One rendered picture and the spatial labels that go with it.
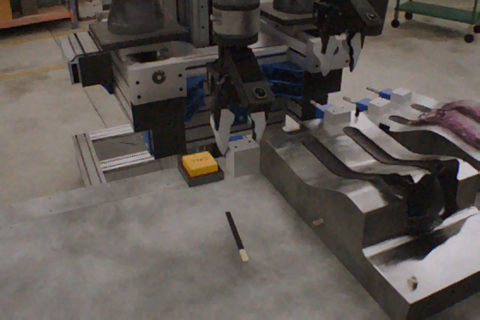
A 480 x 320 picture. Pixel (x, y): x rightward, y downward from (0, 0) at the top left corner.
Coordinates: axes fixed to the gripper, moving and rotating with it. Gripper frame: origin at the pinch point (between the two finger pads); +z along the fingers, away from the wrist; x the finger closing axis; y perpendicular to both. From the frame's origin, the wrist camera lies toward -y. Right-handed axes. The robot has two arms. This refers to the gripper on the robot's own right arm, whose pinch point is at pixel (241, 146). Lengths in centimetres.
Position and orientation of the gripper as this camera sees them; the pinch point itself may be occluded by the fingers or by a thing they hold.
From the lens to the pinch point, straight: 81.7
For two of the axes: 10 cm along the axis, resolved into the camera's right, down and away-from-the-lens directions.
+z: 0.0, 8.7, 4.9
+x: -9.2, 2.0, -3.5
